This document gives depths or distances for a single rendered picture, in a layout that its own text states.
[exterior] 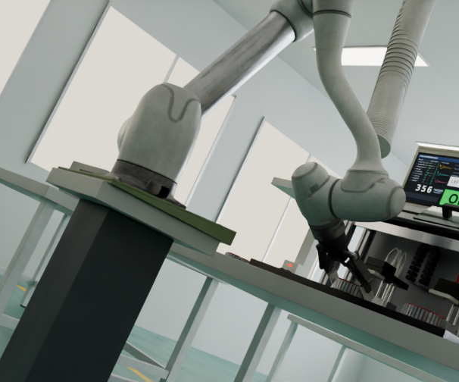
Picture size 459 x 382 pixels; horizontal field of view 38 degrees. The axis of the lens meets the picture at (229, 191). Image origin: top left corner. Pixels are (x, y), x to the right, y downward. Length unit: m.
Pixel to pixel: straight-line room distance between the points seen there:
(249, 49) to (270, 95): 5.71
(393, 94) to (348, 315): 1.96
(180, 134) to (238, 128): 5.77
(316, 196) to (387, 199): 0.19
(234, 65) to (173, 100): 0.33
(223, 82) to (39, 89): 4.41
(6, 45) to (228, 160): 2.64
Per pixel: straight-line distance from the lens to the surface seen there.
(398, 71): 3.48
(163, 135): 1.51
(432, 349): 1.44
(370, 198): 1.59
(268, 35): 1.86
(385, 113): 3.29
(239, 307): 7.78
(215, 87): 1.79
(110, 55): 6.40
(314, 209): 1.69
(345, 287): 1.87
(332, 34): 1.77
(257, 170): 7.52
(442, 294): 1.80
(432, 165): 2.12
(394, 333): 1.50
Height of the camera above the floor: 0.64
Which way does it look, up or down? 8 degrees up
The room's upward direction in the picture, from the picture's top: 25 degrees clockwise
